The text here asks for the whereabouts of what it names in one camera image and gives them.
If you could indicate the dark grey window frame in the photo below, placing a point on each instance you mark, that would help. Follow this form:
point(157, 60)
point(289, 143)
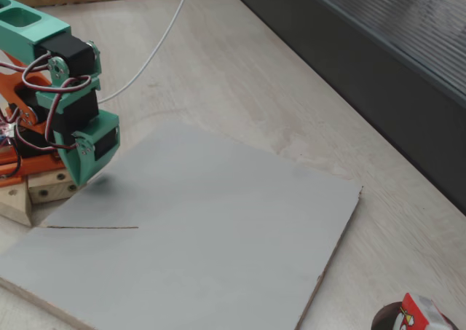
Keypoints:
point(364, 53)

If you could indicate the wooden block with screws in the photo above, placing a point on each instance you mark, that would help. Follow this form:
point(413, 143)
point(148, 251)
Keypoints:
point(51, 191)

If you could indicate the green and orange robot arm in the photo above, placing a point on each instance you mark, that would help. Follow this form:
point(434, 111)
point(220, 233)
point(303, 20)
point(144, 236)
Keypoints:
point(22, 27)

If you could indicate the wooden wedge block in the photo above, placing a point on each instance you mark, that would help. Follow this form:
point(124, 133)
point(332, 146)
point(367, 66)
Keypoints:
point(14, 202)

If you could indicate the grey cardboard sheet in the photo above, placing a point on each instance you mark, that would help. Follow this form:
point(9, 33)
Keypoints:
point(182, 235)

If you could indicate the red and white box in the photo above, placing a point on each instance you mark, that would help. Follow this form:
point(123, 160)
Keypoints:
point(407, 312)

